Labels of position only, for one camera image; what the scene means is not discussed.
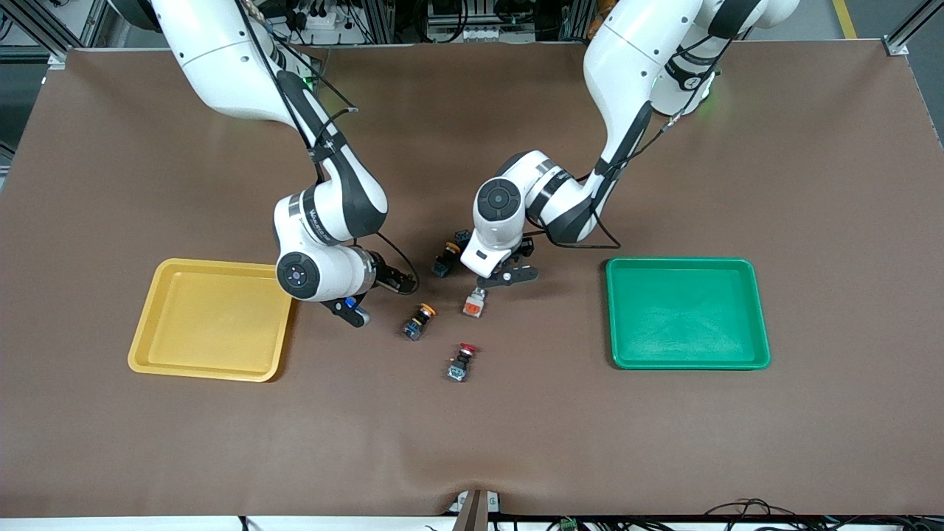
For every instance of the white button with orange insert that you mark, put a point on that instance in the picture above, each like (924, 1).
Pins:
(474, 304)

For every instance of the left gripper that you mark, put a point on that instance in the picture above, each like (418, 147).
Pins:
(452, 253)

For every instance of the bag of orange packets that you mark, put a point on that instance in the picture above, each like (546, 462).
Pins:
(606, 6)

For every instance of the brown table mat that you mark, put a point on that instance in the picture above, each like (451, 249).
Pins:
(472, 428)

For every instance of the yellow mushroom push button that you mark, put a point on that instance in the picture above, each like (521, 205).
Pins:
(445, 262)
(417, 324)

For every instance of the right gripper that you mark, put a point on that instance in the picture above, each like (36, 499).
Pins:
(385, 273)

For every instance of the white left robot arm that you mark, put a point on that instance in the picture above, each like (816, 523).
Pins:
(627, 59)

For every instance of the red mushroom push button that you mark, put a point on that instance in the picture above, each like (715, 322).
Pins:
(460, 363)
(462, 237)

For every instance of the green plastic tray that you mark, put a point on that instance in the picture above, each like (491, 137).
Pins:
(686, 313)

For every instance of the metal table clamp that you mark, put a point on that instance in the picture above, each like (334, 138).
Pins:
(476, 512)

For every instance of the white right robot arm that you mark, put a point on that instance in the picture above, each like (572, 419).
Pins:
(221, 66)

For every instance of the yellow plastic tray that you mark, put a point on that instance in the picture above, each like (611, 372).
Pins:
(214, 321)

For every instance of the white power strip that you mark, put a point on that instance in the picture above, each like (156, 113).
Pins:
(472, 34)

